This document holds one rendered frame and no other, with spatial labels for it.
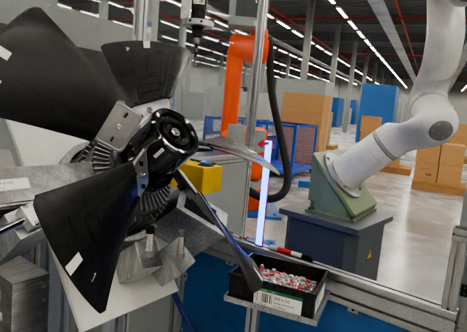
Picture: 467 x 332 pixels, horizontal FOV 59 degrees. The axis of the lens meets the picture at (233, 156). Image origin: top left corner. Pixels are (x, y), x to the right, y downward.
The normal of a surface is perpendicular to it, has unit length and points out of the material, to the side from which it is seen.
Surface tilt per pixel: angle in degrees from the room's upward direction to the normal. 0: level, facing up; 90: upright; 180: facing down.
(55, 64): 79
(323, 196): 90
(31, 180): 50
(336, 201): 90
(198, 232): 125
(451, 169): 90
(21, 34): 72
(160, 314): 90
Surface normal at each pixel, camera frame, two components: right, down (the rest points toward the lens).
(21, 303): 0.79, 0.15
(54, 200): 0.85, -0.17
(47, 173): 0.66, -0.52
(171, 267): -0.45, 0.30
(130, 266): -0.66, -0.07
